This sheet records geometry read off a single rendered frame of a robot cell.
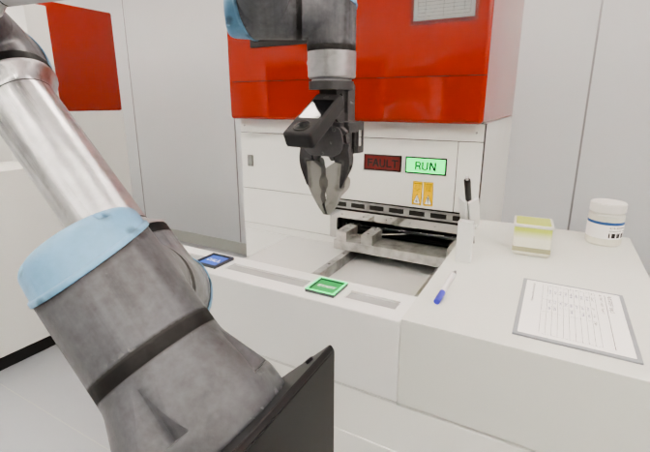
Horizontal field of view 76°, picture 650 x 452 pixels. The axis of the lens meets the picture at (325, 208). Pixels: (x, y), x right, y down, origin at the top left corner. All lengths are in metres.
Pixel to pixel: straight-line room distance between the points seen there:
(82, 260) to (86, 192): 0.20
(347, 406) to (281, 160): 0.89
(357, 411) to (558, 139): 2.14
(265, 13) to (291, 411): 0.49
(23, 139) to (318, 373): 0.46
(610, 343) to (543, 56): 2.12
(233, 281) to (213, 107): 2.93
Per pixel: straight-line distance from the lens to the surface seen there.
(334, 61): 0.65
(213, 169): 3.72
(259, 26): 0.66
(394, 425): 0.76
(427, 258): 1.15
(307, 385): 0.38
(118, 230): 0.41
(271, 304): 0.76
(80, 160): 0.61
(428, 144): 1.22
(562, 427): 0.68
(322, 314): 0.71
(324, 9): 0.66
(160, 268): 0.40
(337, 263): 1.17
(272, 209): 1.49
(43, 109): 0.65
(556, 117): 2.66
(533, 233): 0.96
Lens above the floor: 1.28
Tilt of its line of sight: 14 degrees down
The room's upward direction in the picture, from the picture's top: straight up
